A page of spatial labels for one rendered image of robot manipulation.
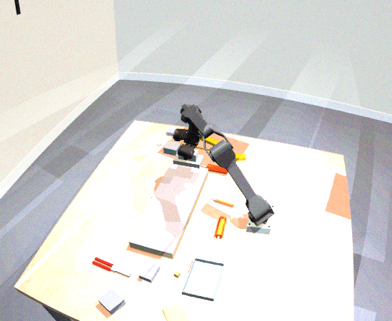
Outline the yellow rectangular bar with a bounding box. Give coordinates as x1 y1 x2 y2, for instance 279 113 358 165
205 137 219 146
236 153 246 161

